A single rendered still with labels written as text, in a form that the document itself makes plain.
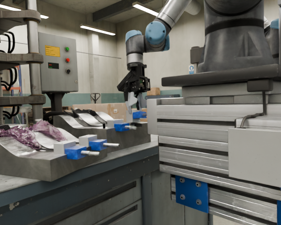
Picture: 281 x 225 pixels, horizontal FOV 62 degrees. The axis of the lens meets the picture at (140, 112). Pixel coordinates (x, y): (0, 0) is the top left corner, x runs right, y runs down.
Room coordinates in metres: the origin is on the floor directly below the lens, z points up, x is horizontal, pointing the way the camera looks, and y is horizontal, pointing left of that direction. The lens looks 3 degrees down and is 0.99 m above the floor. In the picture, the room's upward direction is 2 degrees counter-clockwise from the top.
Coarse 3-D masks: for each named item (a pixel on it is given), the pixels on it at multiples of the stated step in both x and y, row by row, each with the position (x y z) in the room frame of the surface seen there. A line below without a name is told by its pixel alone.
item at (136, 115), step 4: (128, 112) 0.98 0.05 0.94; (132, 112) 0.97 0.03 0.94; (136, 112) 0.96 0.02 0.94; (140, 112) 0.95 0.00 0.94; (144, 112) 0.97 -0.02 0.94; (128, 116) 0.98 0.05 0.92; (132, 116) 0.97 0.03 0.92; (136, 116) 0.96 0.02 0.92; (140, 116) 0.95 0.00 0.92; (144, 116) 0.97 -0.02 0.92; (128, 120) 0.98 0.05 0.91; (132, 120) 0.97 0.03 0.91; (136, 120) 0.99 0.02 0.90
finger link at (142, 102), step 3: (135, 96) 1.03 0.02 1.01; (138, 96) 1.02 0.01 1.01; (141, 96) 1.02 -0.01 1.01; (138, 99) 1.02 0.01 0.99; (141, 99) 1.02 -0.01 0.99; (144, 99) 1.01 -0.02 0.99; (138, 102) 1.02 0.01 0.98; (141, 102) 1.02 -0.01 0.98; (144, 102) 1.01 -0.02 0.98; (138, 105) 1.02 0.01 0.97; (141, 105) 1.02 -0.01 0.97; (144, 105) 1.01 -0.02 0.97; (138, 108) 1.02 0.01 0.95; (141, 108) 1.03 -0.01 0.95; (141, 111) 1.02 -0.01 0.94
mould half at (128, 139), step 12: (60, 120) 1.04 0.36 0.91; (72, 120) 1.04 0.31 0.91; (84, 120) 1.08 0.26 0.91; (96, 120) 1.12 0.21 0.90; (72, 132) 0.98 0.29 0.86; (84, 132) 0.93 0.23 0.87; (96, 132) 0.88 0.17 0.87; (108, 132) 0.85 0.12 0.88; (120, 132) 0.90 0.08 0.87; (132, 132) 0.95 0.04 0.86; (144, 132) 1.00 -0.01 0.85; (120, 144) 0.89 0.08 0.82; (132, 144) 0.95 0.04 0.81
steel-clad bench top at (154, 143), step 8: (152, 136) 1.19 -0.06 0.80; (144, 144) 0.98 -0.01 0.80; (152, 144) 0.98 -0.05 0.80; (112, 152) 0.85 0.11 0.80; (120, 152) 0.85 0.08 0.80; (128, 152) 0.84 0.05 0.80; (104, 160) 0.74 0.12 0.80; (80, 168) 0.67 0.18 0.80; (0, 176) 0.61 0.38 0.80; (8, 176) 0.61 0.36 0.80; (0, 184) 0.55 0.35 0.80; (8, 184) 0.55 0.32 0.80; (16, 184) 0.55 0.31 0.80; (24, 184) 0.55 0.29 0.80
